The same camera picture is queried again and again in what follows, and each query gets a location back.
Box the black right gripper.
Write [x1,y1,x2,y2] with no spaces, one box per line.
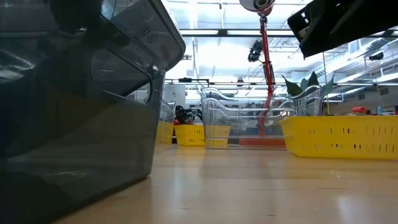
[287,0,398,58]

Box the smoky grey plastic bin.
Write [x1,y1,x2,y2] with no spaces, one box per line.
[0,0,187,75]
[0,30,166,224]

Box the yellow plastic basket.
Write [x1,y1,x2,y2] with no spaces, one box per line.
[157,121,233,149]
[279,115,398,161]

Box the clear plastic bin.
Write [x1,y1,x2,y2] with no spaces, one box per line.
[200,86,323,151]
[157,99,177,146]
[201,86,322,125]

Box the red desk lamp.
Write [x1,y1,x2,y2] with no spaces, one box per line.
[238,0,287,149]

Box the potted plant in white pot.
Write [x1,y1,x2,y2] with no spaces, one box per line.
[281,71,336,116]

